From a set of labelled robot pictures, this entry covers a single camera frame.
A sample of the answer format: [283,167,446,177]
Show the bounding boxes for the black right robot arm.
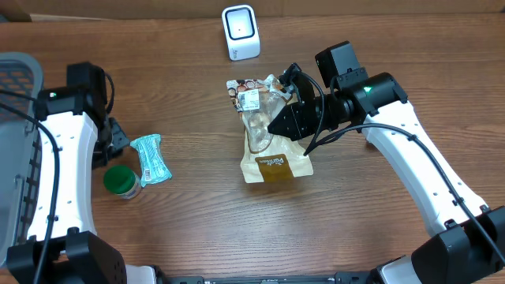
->
[268,41,504,283]

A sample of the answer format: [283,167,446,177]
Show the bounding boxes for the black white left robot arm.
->
[6,62,166,283]

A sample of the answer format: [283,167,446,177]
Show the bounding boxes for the green lid white jar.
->
[103,165,142,200]

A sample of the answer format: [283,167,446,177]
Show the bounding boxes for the white barcode scanner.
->
[222,4,260,62]

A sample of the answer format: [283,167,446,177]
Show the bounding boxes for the light green wipes packet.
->
[130,133,173,187]

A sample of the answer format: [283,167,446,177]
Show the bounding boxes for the beige snack pouch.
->
[226,74,313,183]

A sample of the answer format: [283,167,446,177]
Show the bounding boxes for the grey plastic mesh basket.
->
[1,52,43,268]

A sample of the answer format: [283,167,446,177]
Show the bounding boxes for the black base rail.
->
[163,271,374,284]

